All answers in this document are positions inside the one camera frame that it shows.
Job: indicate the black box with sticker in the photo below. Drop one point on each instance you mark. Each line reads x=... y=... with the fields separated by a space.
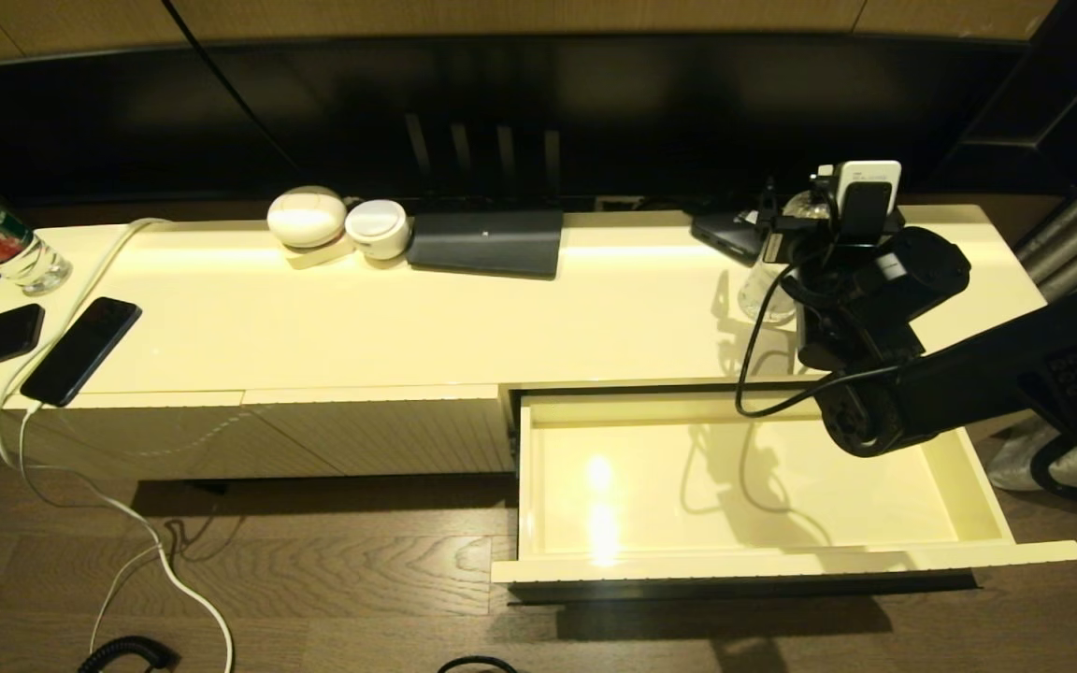
x=725 y=236

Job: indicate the white egg-shaped device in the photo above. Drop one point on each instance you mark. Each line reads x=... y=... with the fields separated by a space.
x=307 y=217

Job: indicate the cream ribbed cabinet door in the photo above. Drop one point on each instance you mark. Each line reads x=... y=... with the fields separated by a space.
x=408 y=430

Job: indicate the cream scratched cabinet door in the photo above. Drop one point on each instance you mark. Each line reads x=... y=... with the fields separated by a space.
x=127 y=439

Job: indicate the cream flat base block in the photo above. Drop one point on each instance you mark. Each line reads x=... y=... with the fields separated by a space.
x=314 y=256

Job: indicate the cream ribbed drawer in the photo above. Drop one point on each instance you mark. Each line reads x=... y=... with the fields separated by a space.
x=651 y=486

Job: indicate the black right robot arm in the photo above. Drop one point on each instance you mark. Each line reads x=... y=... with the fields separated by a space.
x=969 y=383

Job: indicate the white round device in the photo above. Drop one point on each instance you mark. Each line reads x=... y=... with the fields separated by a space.
x=378 y=228

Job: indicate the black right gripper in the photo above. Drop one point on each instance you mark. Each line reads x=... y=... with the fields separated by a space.
x=796 y=248

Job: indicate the cream tv cabinet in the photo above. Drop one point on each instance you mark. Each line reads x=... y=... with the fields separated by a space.
x=501 y=318

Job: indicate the clear bottle white cap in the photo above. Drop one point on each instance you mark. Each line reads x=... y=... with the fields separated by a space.
x=763 y=294

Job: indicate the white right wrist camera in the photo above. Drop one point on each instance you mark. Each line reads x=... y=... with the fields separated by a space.
x=866 y=201

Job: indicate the black television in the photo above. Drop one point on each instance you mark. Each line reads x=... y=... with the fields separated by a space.
x=501 y=121

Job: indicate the dark grey router box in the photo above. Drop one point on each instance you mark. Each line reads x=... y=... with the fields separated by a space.
x=487 y=241

